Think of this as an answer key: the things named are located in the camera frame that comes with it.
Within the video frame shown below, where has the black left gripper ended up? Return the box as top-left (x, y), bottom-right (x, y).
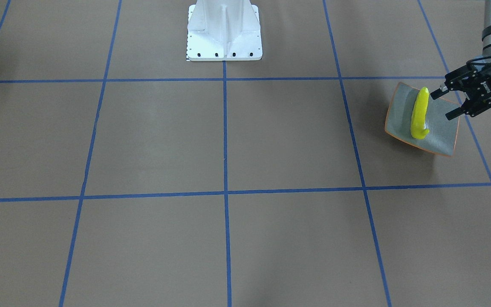
top-left (430, 56), bottom-right (491, 121)

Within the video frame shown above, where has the grey square plate orange rim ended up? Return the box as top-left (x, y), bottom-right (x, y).
top-left (384, 82), bottom-right (459, 157)

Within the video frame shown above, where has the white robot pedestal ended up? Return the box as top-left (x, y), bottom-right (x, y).
top-left (186, 0), bottom-right (263, 61)

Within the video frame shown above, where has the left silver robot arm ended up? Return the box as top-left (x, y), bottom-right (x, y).
top-left (430, 0), bottom-right (491, 121)

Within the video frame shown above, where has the yellow-green banana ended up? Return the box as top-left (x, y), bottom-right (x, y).
top-left (410, 87), bottom-right (430, 139)

